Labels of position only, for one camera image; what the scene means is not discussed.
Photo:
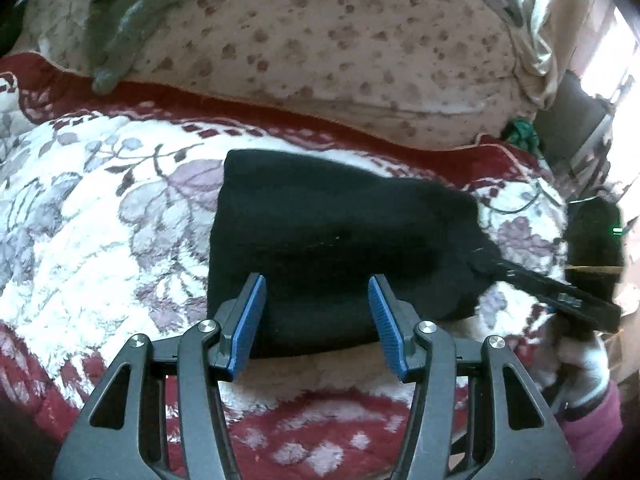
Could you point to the black camera with green light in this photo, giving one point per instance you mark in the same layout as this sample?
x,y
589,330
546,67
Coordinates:
x,y
595,257

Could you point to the maroon sleeved right forearm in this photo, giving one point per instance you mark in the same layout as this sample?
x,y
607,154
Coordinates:
x,y
592,429

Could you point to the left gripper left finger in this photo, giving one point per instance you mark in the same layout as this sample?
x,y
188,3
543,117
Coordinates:
x,y
122,431

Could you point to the white gloved right hand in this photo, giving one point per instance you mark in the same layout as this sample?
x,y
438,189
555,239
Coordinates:
x,y
571,360

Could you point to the grey green towel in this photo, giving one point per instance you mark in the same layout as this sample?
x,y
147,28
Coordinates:
x,y
115,32

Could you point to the green object by pillow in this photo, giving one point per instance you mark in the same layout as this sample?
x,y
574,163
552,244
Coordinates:
x,y
520,132

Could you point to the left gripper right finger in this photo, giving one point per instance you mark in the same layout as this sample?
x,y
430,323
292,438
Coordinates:
x,y
475,411

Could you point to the black pants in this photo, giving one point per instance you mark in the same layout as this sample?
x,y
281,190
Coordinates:
x,y
318,230

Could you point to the red white floral blanket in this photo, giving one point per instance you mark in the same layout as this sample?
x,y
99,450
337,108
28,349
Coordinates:
x,y
106,208

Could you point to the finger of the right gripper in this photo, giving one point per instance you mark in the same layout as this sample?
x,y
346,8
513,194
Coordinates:
x,y
591,311

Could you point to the floral beige pillow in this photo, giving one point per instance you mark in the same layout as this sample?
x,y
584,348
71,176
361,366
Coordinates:
x,y
423,73

